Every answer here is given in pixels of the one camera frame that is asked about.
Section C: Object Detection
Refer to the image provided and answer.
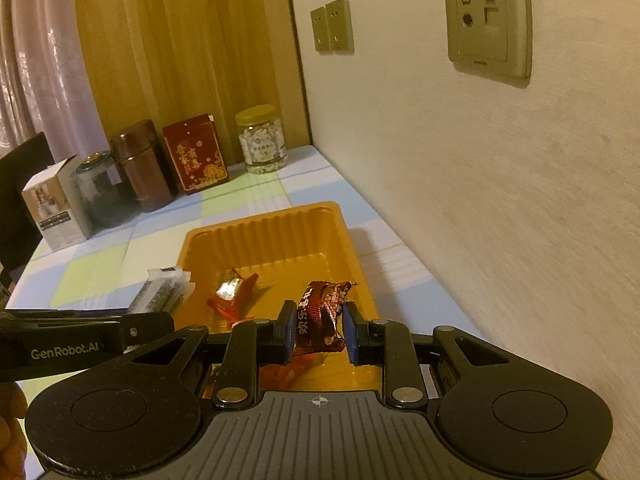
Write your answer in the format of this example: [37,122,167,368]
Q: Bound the person's left hand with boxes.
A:
[0,382,27,480]

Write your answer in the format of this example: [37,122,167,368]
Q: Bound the black flat monitor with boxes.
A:
[0,132,56,281]

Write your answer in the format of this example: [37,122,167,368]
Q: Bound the striped white snack bar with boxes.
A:
[129,266,195,317]

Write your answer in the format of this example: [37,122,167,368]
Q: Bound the pale sheer curtain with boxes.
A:
[0,0,111,161]

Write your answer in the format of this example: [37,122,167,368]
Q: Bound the red printed box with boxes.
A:
[161,113,231,196]

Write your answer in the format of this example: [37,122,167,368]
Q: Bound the orange plastic tray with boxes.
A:
[172,201,383,393]

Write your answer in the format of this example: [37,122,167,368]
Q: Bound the checked tablecloth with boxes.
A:
[4,144,483,396]

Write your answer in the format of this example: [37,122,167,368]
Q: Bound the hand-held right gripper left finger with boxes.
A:
[122,300,297,410]

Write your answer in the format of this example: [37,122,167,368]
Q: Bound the brown metal canister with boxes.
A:
[109,119,178,213]

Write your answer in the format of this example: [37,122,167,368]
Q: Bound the white product box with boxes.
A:
[21,155,96,252]

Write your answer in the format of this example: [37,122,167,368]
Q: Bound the wooden panel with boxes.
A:
[72,0,313,166]

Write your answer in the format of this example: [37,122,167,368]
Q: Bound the beige data wall socket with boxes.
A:
[442,0,532,80]

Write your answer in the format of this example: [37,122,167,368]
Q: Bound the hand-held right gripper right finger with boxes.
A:
[342,301,511,410]

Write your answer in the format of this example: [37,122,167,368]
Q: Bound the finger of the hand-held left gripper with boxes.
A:
[0,309,128,322]
[117,311,176,350]

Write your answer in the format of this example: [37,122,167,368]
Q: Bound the green glass jar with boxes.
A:
[70,151,141,228]

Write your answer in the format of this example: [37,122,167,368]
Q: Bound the small red candy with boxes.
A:
[206,267,260,323]
[295,280,360,357]

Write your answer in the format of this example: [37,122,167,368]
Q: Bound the clear plastic jar yellow lid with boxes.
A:
[235,104,290,176]

